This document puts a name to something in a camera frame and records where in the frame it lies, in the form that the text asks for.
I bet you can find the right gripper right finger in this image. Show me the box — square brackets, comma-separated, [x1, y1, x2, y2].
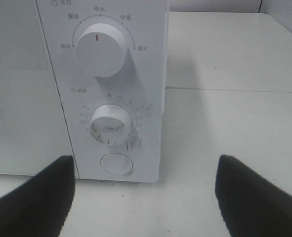
[215, 155, 292, 237]

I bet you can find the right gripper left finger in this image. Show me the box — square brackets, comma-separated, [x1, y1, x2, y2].
[0, 156, 75, 237]

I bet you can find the white microwave oven body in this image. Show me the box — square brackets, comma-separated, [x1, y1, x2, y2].
[36, 0, 169, 183]

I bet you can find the white microwave door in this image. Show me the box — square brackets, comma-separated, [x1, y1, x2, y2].
[0, 0, 73, 175]

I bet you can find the upper white power knob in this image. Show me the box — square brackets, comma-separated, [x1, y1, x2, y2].
[75, 23, 128, 78]

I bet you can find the round white door button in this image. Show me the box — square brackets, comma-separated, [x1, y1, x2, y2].
[100, 153, 133, 175]

